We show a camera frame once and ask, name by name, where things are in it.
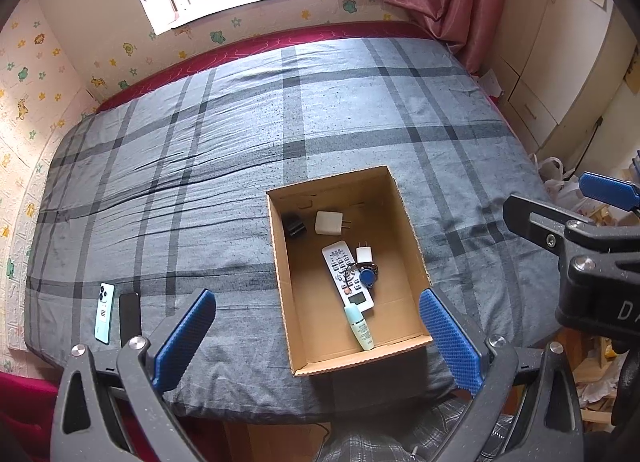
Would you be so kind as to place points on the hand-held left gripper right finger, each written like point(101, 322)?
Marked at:
point(450, 342)

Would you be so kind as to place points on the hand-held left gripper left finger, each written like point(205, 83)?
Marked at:
point(182, 342)

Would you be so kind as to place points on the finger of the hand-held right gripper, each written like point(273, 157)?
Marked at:
point(535, 222)
point(607, 189)

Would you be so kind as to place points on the teal tube bottle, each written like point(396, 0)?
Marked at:
point(361, 329)

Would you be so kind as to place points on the key bunch with blue fob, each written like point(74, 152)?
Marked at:
point(368, 275)

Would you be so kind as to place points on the small white charger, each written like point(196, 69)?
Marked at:
point(364, 255)

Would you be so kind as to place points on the brown cardboard box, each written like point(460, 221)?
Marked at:
point(320, 332)

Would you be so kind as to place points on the white remote control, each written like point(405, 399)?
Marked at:
point(336, 257)

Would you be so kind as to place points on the black plug adapter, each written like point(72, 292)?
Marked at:
point(294, 226)

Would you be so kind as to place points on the large white charger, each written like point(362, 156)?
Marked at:
point(327, 223)

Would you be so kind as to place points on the white plastic bag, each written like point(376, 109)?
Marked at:
point(550, 172)

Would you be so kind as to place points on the black smartphone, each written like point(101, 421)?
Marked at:
point(129, 317)

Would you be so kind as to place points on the teal smartphone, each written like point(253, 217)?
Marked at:
point(105, 312)

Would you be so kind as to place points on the cluttered wooden pieces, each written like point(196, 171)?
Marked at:
point(600, 382)

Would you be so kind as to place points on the person's legs in plaid trousers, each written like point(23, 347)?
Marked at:
point(380, 437)

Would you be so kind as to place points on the cream cabinet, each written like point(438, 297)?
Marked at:
point(550, 67)

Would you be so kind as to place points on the white paper scrap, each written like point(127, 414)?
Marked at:
point(492, 85)

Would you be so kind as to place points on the red cloth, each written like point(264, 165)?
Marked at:
point(25, 417)

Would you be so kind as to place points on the grey plaid bedsheet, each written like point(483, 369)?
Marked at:
point(200, 167)

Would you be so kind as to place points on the dark red mattress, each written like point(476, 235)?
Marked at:
point(300, 35)

